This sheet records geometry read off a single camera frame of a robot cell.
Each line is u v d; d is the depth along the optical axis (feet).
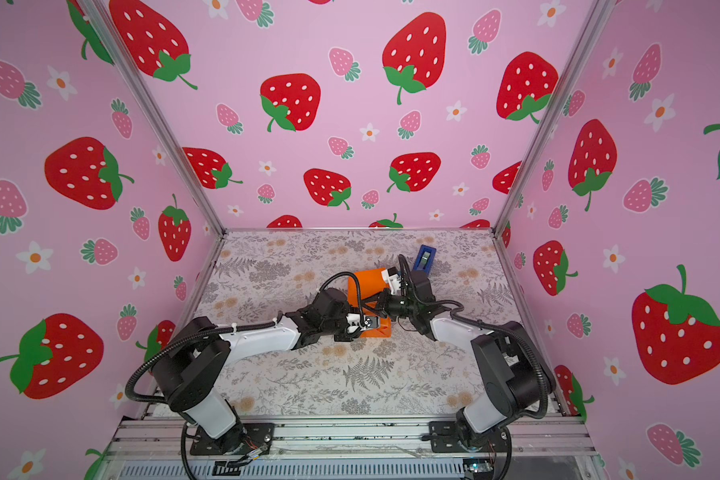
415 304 2.31
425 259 3.41
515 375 1.48
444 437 2.40
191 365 1.52
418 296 2.26
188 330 1.61
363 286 2.45
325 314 2.28
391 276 2.74
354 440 2.46
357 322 2.44
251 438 2.40
